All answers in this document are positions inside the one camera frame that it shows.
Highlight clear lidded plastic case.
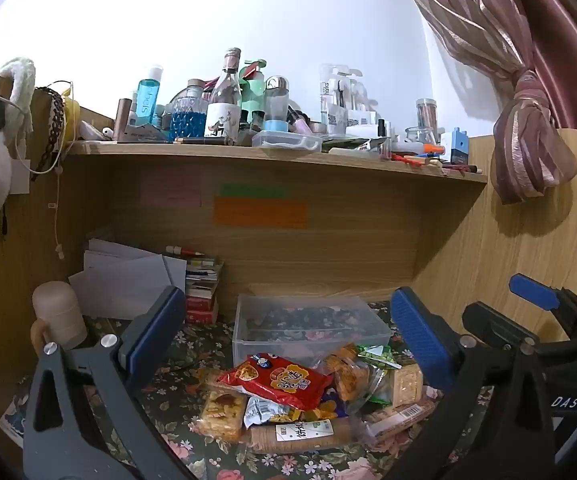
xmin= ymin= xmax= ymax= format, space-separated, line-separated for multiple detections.
xmin=251 ymin=129 xmax=324 ymax=154

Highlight brown braided headband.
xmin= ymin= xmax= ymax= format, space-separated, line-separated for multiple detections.
xmin=30 ymin=87 xmax=68 ymax=184

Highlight toast cracker packet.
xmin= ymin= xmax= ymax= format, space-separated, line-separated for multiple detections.
xmin=190 ymin=392 xmax=248 ymax=444

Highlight white papers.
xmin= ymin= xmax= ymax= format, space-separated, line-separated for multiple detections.
xmin=68 ymin=239 xmax=188 ymax=322

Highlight stack of books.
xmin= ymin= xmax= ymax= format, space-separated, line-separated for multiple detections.
xmin=184 ymin=255 xmax=225 ymax=325

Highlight red snack bag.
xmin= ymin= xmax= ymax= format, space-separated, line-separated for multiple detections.
xmin=217 ymin=353 xmax=335 ymax=412

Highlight black pen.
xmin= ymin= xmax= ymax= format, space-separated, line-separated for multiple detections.
xmin=173 ymin=136 xmax=235 ymax=146

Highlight round biscuit roll packet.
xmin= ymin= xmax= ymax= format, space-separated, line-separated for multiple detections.
xmin=247 ymin=416 xmax=365 ymax=455

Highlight green pump bottle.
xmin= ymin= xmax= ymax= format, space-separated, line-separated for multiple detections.
xmin=240 ymin=58 xmax=268 ymax=127

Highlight blue snack bag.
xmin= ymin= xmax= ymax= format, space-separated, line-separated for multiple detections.
xmin=293 ymin=399 xmax=345 ymax=422

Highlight clear cylinder of sticks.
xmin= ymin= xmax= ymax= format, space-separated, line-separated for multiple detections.
xmin=415 ymin=98 xmax=439 ymax=144

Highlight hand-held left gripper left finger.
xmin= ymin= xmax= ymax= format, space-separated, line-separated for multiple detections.
xmin=22 ymin=285 xmax=204 ymax=480

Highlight glass bottle white label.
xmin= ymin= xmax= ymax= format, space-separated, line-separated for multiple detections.
xmin=204 ymin=47 xmax=244 ymax=147

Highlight clear zip bag green seal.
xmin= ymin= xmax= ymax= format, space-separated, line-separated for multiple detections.
xmin=326 ymin=344 xmax=403 ymax=405

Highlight floral tablecloth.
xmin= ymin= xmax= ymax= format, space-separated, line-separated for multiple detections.
xmin=0 ymin=300 xmax=519 ymax=480

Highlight long wafer packet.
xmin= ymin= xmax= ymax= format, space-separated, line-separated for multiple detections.
xmin=367 ymin=400 xmax=438 ymax=442

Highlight white fluffy headband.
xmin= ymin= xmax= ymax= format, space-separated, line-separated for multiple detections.
xmin=0 ymin=57 xmax=37 ymax=137

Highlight white paper tag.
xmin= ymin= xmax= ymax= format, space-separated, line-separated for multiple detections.
xmin=10 ymin=158 xmax=32 ymax=195

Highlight blue pencil sharpener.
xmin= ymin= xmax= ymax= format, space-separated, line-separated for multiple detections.
xmin=441 ymin=128 xmax=471 ymax=165

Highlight small green white packet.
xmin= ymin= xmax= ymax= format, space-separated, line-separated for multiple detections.
xmin=245 ymin=396 xmax=290 ymax=427

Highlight clear blister pack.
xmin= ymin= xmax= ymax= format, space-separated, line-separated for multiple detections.
xmin=319 ymin=63 xmax=365 ymax=137

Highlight clear plastic storage box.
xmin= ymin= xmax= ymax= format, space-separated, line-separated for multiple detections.
xmin=233 ymin=294 xmax=394 ymax=368

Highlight beige mug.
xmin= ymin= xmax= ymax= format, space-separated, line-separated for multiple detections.
xmin=30 ymin=281 xmax=89 ymax=357

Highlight white earphone cable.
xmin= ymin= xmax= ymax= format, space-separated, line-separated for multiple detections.
xmin=15 ymin=79 xmax=77 ymax=261

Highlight brown tube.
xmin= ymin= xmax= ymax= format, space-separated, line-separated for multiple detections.
xmin=114 ymin=98 xmax=132 ymax=142

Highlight yellow plastic container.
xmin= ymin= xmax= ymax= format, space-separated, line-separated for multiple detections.
xmin=62 ymin=95 xmax=82 ymax=142

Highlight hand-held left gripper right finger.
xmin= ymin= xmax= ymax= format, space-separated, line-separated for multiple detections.
xmin=369 ymin=286 xmax=557 ymax=480

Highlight blue patterned glass jar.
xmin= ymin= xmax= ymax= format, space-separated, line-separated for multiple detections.
xmin=170 ymin=78 xmax=208 ymax=142

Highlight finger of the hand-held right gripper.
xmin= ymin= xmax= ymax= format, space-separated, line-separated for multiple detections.
xmin=510 ymin=273 xmax=577 ymax=322
xmin=462 ymin=302 xmax=542 ymax=356

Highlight orange sticky note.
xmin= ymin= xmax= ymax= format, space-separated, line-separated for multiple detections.
xmin=212 ymin=197 xmax=310 ymax=229

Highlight green sticky note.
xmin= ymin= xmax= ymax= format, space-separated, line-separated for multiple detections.
xmin=220 ymin=183 xmax=290 ymax=200

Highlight pink curtain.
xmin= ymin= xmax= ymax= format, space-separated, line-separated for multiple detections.
xmin=393 ymin=0 xmax=577 ymax=206

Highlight silver cap clear tumbler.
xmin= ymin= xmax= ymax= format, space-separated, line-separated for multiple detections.
xmin=263 ymin=75 xmax=291 ymax=134

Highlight wooden shelf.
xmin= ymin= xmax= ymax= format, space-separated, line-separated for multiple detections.
xmin=65 ymin=139 xmax=489 ymax=184

